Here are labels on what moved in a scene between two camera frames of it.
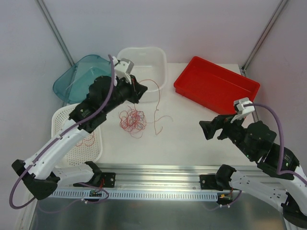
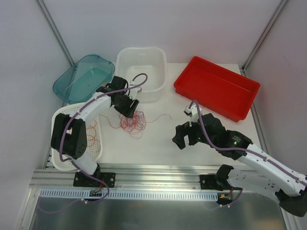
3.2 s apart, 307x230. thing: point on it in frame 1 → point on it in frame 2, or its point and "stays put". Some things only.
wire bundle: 133,120 stays put
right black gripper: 223,127 → 188,133
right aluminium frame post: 262,37 stays put
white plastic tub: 150,68 stays put
